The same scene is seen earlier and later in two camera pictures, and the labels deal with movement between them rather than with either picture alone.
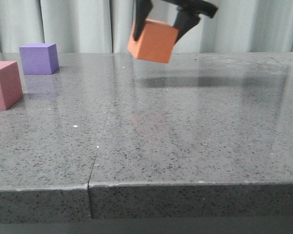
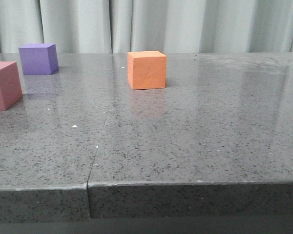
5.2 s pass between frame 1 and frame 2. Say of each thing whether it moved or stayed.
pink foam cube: stayed
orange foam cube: moved
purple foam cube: stayed
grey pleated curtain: stayed
